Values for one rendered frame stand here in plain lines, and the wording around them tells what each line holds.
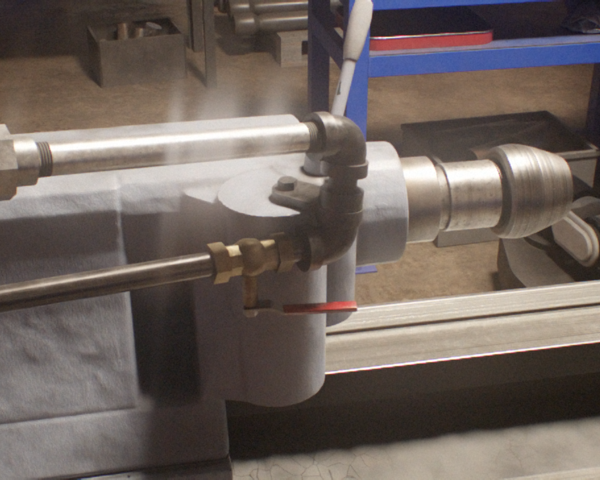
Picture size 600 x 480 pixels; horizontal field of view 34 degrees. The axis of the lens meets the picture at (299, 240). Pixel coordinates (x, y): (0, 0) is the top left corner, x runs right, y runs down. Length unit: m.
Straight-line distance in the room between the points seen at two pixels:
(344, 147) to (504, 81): 4.02
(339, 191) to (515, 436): 0.58
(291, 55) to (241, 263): 4.12
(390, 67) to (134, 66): 2.06
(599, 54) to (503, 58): 0.29
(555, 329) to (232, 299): 0.55
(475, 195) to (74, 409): 0.39
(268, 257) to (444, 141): 2.52
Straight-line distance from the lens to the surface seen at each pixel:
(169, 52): 4.63
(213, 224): 0.78
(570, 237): 2.68
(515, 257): 2.79
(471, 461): 1.19
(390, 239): 0.87
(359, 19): 0.82
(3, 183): 0.60
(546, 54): 2.92
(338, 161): 0.71
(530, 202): 0.91
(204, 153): 0.65
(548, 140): 3.27
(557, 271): 2.74
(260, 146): 0.67
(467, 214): 0.91
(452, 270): 3.04
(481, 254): 3.14
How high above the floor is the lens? 1.48
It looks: 28 degrees down
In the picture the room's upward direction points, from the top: straight up
